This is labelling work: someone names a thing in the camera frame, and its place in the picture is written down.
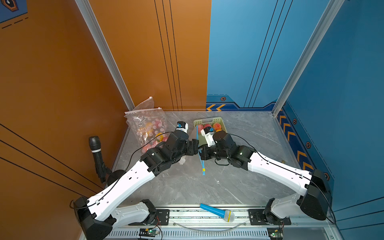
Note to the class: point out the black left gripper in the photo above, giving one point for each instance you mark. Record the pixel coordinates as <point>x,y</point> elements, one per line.
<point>192,147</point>

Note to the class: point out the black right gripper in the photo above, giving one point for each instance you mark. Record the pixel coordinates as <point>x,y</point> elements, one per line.
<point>204,153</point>

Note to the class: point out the light green perforated basket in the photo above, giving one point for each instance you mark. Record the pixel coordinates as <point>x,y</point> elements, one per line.
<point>210,121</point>

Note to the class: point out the blue zip bag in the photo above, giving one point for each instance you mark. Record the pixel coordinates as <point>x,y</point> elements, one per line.
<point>184,158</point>

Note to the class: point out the large pink peach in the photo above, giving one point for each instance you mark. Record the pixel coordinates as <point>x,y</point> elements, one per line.
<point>217,127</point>

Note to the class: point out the clear bag with pink dots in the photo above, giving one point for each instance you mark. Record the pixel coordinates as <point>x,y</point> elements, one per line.
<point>149,127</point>

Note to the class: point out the clear zip-top bag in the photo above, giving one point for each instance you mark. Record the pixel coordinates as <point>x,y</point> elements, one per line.
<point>146,104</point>

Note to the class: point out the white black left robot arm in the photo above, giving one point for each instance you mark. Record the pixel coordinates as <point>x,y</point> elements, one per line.
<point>101,213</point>

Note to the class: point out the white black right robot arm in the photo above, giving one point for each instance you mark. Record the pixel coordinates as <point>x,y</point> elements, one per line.
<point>312,193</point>

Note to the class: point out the blue toy microphone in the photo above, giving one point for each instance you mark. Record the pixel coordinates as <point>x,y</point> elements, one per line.
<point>226,215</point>

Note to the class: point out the black microphone on stand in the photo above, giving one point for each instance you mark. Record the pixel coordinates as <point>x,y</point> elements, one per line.
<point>96,149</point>

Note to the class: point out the left green circuit board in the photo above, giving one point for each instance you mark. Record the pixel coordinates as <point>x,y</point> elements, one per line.
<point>149,234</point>

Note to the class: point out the green circuit board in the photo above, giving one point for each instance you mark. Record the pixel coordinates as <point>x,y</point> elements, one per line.
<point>275,234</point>
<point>149,234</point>

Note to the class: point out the right green circuit board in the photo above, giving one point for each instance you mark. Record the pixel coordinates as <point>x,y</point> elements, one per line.
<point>275,234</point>

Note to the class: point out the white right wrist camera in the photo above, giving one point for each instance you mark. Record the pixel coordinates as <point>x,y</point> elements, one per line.
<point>208,133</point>

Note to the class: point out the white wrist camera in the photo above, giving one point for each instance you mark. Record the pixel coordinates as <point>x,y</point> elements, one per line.
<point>182,126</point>
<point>208,133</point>

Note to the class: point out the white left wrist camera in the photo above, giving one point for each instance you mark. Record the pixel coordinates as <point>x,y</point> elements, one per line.
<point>182,126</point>

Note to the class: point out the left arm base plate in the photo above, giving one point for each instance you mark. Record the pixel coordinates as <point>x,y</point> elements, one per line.
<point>160,218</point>

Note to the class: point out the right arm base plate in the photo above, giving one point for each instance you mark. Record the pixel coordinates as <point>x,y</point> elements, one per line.
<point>258,217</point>

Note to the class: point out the aluminium corner post left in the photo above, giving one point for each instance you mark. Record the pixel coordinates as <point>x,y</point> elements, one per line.
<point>101,42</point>

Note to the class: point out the aluminium corner post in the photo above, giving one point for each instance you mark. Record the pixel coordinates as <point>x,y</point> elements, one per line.
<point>328,16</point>
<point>101,42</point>

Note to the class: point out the aluminium corner post right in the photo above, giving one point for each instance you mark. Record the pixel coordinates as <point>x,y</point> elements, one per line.
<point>328,16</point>

